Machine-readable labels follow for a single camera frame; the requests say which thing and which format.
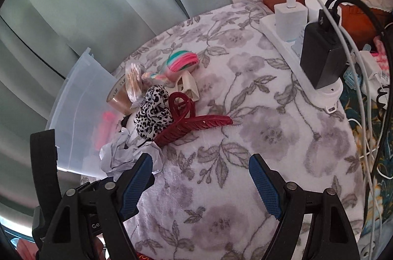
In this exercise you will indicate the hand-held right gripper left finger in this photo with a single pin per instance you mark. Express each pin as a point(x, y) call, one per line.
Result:
point(136, 186)

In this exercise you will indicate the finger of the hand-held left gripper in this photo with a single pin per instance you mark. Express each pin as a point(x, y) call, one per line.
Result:
point(92, 183)

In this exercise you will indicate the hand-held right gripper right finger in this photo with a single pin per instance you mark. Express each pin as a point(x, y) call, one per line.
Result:
point(265, 186)

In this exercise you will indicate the white paper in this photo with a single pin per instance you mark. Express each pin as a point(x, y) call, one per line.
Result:
point(119, 155)

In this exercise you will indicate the clear plastic storage container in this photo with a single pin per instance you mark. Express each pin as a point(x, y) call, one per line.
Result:
point(79, 100)

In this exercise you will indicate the red hair claw clip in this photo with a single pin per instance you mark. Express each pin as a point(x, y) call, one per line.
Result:
point(184, 128)

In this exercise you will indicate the brown packing tape roll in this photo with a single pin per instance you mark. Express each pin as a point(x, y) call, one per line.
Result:
point(121, 100)

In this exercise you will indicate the cotton swab bag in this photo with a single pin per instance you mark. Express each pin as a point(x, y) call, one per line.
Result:
point(133, 81)

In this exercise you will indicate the beige hair claw clip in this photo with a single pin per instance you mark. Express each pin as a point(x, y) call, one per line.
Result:
point(190, 88)

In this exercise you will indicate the pink plastic item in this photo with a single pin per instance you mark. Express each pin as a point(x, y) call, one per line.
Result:
point(109, 117)

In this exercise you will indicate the red floral cloth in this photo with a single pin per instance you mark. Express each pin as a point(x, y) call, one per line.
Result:
point(144, 256)

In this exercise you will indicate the grey floral blanket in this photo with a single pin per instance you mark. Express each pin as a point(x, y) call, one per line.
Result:
point(245, 94)

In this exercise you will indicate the teal floral mat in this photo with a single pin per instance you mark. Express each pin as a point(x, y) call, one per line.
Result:
point(353, 124)

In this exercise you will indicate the white power strip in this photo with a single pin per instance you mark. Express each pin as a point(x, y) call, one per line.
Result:
point(325, 94)

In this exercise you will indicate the black power adapter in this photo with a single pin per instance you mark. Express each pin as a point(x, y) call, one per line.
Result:
point(322, 57)

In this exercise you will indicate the small white box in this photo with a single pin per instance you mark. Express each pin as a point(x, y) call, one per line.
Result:
point(370, 69)

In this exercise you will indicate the green curtain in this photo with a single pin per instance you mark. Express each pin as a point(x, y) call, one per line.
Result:
point(92, 2)

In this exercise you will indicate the white charger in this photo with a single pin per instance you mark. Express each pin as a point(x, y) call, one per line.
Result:
point(290, 20)

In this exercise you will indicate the pink knitted cloth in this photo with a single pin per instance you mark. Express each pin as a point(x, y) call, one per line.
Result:
point(383, 58)

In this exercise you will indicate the small white adapter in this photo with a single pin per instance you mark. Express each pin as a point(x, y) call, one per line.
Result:
point(313, 6)

